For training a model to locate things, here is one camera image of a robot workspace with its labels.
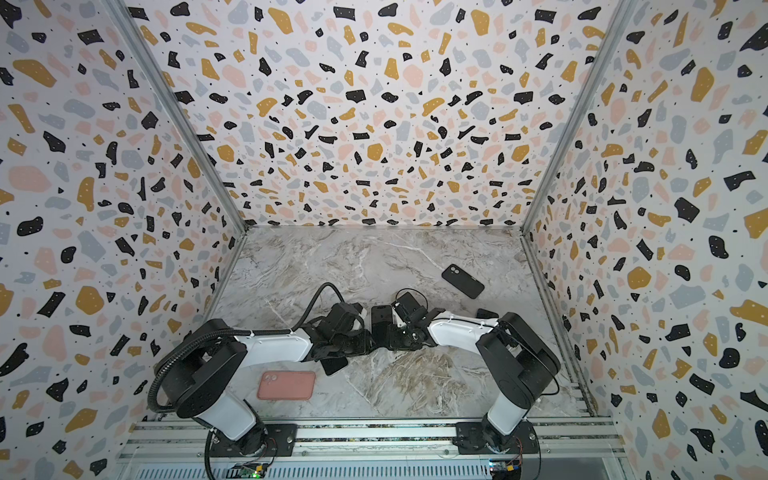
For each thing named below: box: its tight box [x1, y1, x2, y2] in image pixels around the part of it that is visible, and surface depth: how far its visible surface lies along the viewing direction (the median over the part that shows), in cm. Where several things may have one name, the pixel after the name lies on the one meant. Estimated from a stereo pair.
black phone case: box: [441, 263, 485, 299], surface depth 108 cm
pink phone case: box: [257, 371, 316, 400], surface depth 85 cm
